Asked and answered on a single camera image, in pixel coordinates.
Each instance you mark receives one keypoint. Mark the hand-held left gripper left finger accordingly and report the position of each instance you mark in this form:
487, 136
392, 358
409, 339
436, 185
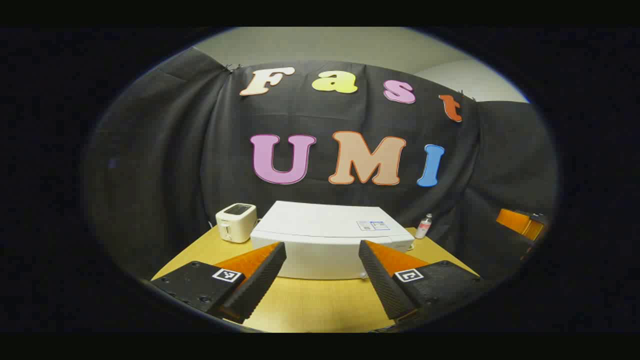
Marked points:
260, 280

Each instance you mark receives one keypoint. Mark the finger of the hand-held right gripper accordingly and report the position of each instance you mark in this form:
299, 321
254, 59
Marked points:
515, 221

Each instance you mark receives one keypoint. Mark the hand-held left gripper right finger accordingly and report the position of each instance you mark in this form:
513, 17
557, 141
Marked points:
382, 282

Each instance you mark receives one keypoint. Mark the white microwave oven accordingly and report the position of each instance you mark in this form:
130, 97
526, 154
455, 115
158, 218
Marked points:
320, 235

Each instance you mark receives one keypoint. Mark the white toaster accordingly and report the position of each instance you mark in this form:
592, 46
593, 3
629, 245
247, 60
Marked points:
235, 225

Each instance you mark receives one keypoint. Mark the small clear pink-label bottle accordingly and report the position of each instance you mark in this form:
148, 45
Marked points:
423, 228

